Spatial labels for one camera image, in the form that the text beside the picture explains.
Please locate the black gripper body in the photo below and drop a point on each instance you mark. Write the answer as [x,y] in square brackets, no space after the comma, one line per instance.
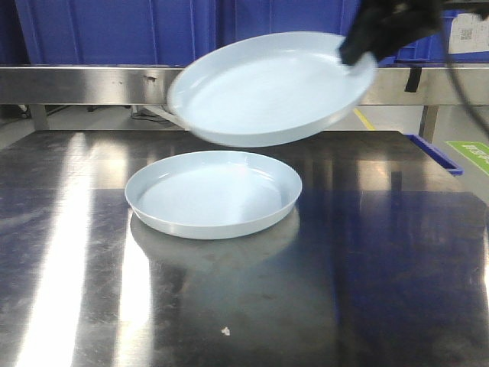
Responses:
[383,27]

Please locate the light blue plate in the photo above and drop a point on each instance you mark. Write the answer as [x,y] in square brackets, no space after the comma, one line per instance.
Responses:
[269,90]
[210,195]

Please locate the black tape strip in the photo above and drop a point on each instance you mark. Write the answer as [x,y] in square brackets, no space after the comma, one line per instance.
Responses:
[413,80]

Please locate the blue crate with label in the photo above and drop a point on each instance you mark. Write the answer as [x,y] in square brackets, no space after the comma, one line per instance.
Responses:
[468,41]

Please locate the blue bin beside table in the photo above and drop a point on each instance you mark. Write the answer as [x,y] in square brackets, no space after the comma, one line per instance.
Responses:
[437,155]

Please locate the large blue crate middle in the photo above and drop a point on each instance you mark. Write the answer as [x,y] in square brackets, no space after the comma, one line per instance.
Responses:
[239,20]

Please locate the large blue crate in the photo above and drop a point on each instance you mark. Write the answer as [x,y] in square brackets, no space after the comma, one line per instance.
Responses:
[169,33]
[239,20]

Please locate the large blue crate left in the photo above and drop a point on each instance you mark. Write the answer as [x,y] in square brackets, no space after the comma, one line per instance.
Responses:
[169,33]

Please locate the white metal frame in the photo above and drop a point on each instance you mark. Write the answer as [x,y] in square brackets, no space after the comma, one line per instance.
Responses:
[153,111]

